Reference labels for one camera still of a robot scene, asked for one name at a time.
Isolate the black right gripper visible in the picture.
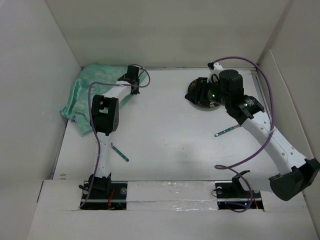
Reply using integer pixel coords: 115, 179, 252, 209
184, 77, 230, 107

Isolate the green patterned cloth placemat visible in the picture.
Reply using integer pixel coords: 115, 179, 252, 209
58, 63, 147, 136

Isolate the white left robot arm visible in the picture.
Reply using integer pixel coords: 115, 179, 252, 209
84, 64, 144, 199

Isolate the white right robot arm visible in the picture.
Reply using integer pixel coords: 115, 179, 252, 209
184, 69, 320, 201

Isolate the dark rimmed dinner plate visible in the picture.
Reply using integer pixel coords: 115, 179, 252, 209
187, 77, 220, 109

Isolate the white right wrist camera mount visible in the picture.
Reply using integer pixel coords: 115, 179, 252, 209
207, 61, 224, 83

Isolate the fork with green handle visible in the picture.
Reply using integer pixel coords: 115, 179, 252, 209
214, 125, 237, 137

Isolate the knife with green handle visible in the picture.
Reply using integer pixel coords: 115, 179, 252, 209
110, 143, 130, 162

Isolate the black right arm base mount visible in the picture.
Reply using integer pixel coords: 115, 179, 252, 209
211, 174, 264, 212

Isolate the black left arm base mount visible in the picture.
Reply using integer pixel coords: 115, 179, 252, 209
79, 181, 128, 211

